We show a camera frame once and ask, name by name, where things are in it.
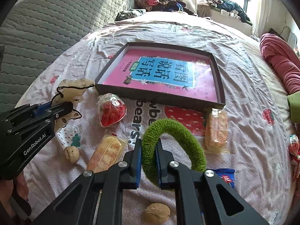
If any walnut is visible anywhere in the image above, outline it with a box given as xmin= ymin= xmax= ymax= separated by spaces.
xmin=144 ymin=203 xmax=171 ymax=224
xmin=64 ymin=146 xmax=80 ymax=164

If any pink strawberry print bedsheet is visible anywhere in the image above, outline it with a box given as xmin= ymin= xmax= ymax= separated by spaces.
xmin=17 ymin=12 xmax=296 ymax=224

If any pink rolled blanket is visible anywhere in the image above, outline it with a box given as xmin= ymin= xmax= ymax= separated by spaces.
xmin=260 ymin=33 xmax=299 ymax=95

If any red egg-shaped wrapped toy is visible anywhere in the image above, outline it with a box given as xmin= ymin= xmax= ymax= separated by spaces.
xmin=98 ymin=93 xmax=127 ymax=128

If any orange snack cake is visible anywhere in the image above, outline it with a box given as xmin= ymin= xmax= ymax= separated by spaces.
xmin=86 ymin=135 xmax=126 ymax=173

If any red patterned package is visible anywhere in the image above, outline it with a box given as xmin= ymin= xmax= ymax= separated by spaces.
xmin=288 ymin=134 xmax=299 ymax=180

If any green cloth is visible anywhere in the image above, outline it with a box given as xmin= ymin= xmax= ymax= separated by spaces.
xmin=287 ymin=91 xmax=300 ymax=123

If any clothes pile on windowsill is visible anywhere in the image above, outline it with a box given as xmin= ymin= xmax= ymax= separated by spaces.
xmin=205 ymin=0 xmax=253 ymax=26

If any blue snack packet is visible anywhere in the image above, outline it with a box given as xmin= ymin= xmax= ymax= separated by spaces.
xmin=214 ymin=168 xmax=235 ymax=189

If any green fuzzy hair scrunchie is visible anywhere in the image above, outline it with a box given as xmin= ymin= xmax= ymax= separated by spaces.
xmin=142 ymin=119 xmax=206 ymax=185

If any wrapped sandwich biscuit snack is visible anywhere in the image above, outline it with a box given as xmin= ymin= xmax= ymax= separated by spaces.
xmin=204 ymin=109 xmax=229 ymax=154

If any person's left hand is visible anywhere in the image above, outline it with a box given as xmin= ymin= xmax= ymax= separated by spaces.
xmin=0 ymin=171 xmax=29 ymax=217

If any dark patterned cloth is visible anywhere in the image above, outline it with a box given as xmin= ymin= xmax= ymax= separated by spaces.
xmin=115 ymin=9 xmax=146 ymax=21

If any clothes pile beside bed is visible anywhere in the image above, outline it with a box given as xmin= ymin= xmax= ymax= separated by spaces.
xmin=134 ymin=0 xmax=196 ymax=16

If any dark shallow box tray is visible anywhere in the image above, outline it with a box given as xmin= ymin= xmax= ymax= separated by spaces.
xmin=95 ymin=42 xmax=226 ymax=111

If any grey quilted headboard cover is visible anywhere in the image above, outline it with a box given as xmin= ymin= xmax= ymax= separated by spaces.
xmin=1 ymin=0 xmax=134 ymax=112

